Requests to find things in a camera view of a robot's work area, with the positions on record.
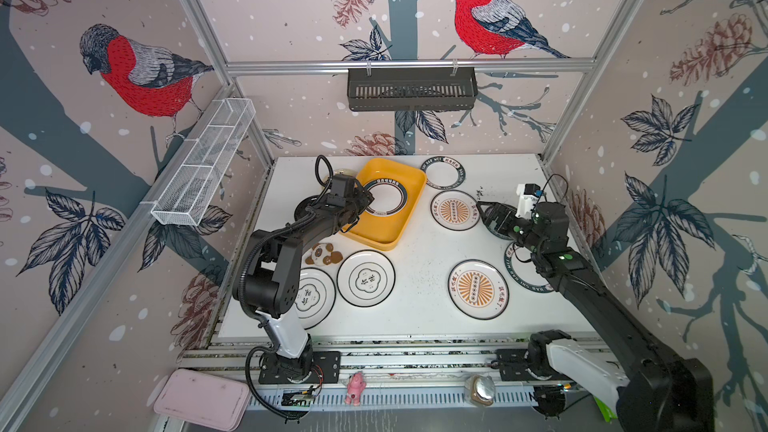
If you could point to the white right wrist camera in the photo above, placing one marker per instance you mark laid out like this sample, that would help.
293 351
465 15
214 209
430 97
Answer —
528 196

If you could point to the pink rectangular tray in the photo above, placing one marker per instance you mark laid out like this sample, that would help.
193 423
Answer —
203 399

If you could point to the orange sunburst plate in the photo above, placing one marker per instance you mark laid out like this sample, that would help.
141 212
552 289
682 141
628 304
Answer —
478 290
455 210

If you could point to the white plate under arm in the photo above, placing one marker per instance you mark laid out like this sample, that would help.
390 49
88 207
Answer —
316 297

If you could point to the cream small plate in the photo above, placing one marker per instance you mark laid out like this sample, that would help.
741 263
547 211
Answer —
343 176

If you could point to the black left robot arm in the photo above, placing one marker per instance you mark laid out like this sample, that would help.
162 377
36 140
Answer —
268 282

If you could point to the black hanging wire basket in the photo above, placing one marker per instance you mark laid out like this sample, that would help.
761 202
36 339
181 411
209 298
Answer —
379 89

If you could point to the green rim plate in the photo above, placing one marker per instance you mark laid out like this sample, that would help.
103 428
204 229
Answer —
443 172
520 267

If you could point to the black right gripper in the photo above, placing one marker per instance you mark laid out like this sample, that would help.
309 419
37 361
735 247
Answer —
497 214

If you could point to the black round plate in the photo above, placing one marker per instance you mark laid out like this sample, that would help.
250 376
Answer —
303 207

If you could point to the green object at edge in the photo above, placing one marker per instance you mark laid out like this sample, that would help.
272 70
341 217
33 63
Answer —
607 413

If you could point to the white wire mesh shelf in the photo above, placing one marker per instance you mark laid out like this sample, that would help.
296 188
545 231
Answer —
194 184

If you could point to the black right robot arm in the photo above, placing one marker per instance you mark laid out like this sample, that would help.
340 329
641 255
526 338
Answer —
652 388

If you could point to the yellow plastic bin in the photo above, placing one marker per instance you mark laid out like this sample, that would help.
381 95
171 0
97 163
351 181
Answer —
384 233

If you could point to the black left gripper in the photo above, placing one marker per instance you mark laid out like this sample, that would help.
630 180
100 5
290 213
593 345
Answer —
364 198

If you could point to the white flower plate black rim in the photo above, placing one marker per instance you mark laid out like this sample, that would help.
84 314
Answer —
366 278

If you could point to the pink small figurine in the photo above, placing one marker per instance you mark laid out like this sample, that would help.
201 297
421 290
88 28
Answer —
355 388

